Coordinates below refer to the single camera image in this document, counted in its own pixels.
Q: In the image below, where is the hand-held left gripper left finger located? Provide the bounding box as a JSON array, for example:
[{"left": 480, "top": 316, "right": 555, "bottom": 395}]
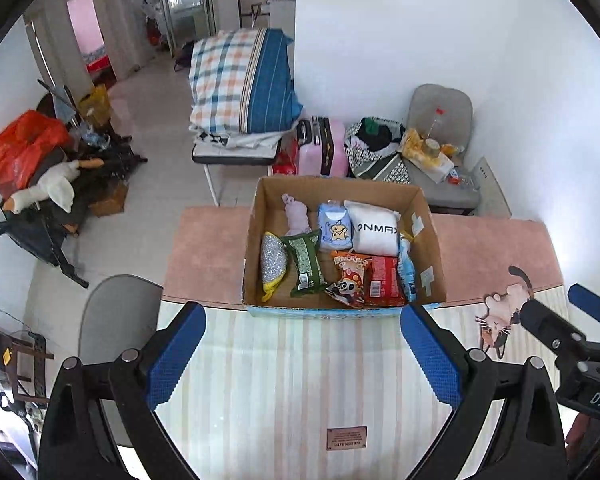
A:
[{"left": 37, "top": 301, "right": 207, "bottom": 480}]

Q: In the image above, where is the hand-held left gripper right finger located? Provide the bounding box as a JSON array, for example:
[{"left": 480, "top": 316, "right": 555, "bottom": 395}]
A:
[{"left": 400, "top": 304, "right": 568, "bottom": 480}]

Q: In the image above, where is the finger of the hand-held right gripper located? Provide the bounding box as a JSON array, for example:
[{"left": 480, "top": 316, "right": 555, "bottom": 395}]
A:
[
  {"left": 519, "top": 299, "right": 589, "bottom": 361},
  {"left": 567, "top": 284, "right": 600, "bottom": 324}
]

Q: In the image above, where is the blue white tube packet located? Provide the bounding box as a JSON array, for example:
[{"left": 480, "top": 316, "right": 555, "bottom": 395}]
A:
[{"left": 397, "top": 232, "right": 419, "bottom": 304}]

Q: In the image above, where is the red snack packet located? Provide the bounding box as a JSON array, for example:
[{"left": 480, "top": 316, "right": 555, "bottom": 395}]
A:
[{"left": 364, "top": 255, "right": 407, "bottom": 306}]

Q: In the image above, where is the panda print snack packet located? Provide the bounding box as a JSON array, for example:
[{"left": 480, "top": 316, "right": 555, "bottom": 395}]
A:
[{"left": 324, "top": 250, "right": 376, "bottom": 308}]

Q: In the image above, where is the silver scourer packet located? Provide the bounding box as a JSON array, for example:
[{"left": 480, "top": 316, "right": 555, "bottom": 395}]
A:
[{"left": 259, "top": 231, "right": 290, "bottom": 303}]

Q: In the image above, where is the white plastic packet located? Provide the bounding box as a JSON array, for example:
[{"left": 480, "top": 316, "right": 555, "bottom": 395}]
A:
[{"left": 343, "top": 199, "right": 402, "bottom": 257}]

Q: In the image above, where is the green snack packet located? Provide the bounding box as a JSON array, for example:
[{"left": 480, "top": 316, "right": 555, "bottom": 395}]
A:
[{"left": 279, "top": 228, "right": 330, "bottom": 298}]

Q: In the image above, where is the blue tissue packet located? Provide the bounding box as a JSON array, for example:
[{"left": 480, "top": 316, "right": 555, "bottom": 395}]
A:
[{"left": 316, "top": 201, "right": 355, "bottom": 253}]

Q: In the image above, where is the dark wooden chair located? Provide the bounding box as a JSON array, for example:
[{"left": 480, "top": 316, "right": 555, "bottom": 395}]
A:
[{"left": 0, "top": 317, "right": 55, "bottom": 406}]

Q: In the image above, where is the white leaning board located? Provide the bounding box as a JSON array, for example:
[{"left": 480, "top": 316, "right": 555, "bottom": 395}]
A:
[{"left": 472, "top": 155, "right": 512, "bottom": 219}]

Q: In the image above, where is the small brown cardboard box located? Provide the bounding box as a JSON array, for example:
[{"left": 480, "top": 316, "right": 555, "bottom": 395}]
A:
[{"left": 87, "top": 179, "right": 130, "bottom": 218}]

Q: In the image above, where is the black folded stroller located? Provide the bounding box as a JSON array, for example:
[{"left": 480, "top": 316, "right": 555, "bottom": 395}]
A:
[{"left": 0, "top": 129, "right": 149, "bottom": 289}]

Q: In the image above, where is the yellow plastic bag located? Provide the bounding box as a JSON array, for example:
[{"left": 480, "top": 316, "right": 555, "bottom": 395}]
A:
[{"left": 399, "top": 128, "right": 455, "bottom": 184}]

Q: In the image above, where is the folding bed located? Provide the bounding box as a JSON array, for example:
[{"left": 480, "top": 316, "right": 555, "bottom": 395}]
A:
[{"left": 191, "top": 129, "right": 284, "bottom": 206}]

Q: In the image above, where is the white goose plush toy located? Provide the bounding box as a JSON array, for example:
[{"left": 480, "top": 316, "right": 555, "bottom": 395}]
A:
[{"left": 5, "top": 158, "right": 105, "bottom": 214}]

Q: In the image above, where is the black and white bag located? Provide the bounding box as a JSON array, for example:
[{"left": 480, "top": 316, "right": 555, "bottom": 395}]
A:
[{"left": 343, "top": 117, "right": 412, "bottom": 185}]

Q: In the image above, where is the red bag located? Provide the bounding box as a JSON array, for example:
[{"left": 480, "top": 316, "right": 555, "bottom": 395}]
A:
[{"left": 272, "top": 139, "right": 301, "bottom": 176}]

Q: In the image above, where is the clear plastic bottle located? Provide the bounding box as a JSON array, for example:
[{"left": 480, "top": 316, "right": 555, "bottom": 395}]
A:
[{"left": 427, "top": 107, "right": 446, "bottom": 142}]

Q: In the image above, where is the pink suitcase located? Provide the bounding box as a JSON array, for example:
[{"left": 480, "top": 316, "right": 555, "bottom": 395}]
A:
[{"left": 295, "top": 115, "right": 347, "bottom": 177}]

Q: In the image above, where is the grey chair with clutter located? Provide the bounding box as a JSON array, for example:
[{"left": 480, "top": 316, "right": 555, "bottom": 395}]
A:
[{"left": 404, "top": 83, "right": 482, "bottom": 212}]

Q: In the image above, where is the orange plastic bag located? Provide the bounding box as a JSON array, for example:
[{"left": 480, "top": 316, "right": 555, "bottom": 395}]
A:
[{"left": 0, "top": 109, "right": 74, "bottom": 201}]

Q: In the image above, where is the yellow paper bag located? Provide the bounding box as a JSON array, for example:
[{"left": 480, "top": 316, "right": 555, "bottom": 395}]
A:
[{"left": 77, "top": 84, "right": 112, "bottom": 129}]

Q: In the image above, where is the plaid bedding bundle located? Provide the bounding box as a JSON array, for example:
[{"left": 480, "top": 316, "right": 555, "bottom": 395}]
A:
[{"left": 188, "top": 28, "right": 305, "bottom": 136}]

